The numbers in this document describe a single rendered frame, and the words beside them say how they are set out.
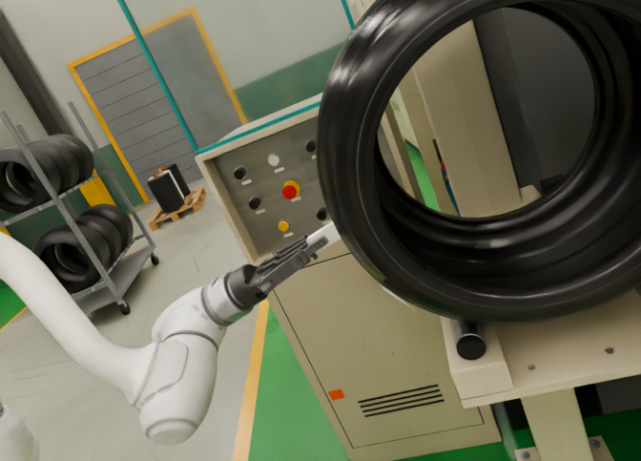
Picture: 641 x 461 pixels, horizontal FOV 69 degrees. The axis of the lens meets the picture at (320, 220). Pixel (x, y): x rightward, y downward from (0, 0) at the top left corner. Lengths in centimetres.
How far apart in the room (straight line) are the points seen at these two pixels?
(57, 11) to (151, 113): 246
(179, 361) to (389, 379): 96
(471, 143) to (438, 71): 16
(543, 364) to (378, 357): 79
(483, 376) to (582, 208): 37
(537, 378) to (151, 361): 62
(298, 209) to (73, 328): 77
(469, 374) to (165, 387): 48
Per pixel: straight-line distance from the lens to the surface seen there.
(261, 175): 138
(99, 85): 1068
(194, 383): 81
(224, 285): 86
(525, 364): 89
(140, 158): 1063
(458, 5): 61
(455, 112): 101
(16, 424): 125
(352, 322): 150
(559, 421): 146
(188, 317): 89
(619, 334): 92
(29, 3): 1122
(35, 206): 452
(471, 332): 79
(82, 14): 1079
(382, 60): 60
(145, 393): 81
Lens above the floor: 140
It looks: 18 degrees down
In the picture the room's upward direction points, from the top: 24 degrees counter-clockwise
